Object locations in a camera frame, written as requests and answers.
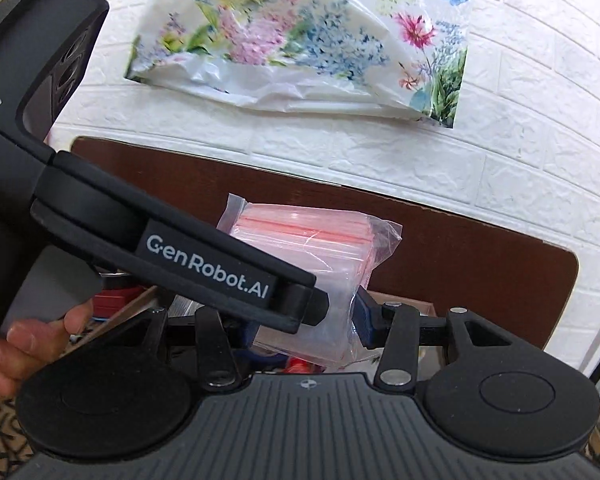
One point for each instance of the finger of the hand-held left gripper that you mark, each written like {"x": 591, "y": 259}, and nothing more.
{"x": 215, "y": 270}

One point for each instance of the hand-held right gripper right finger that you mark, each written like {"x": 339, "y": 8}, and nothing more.
{"x": 366, "y": 317}

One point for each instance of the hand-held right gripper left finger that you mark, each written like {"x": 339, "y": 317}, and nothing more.
{"x": 207, "y": 345}

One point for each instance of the cardboard box with white inside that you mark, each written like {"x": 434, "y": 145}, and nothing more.
{"x": 425, "y": 306}

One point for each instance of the clear bag of zip bags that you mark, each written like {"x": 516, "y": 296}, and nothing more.
{"x": 340, "y": 260}

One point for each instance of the person's left hand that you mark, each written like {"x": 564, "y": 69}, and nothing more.
{"x": 25, "y": 350}

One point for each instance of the red packet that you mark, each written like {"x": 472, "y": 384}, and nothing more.
{"x": 300, "y": 362}

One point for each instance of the small red box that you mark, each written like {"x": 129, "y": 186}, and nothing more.
{"x": 112, "y": 302}

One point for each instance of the dark brown wooden board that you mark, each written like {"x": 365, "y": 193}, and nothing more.
{"x": 455, "y": 260}

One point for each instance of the floral plastic bag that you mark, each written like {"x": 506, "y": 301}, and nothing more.
{"x": 305, "y": 35}

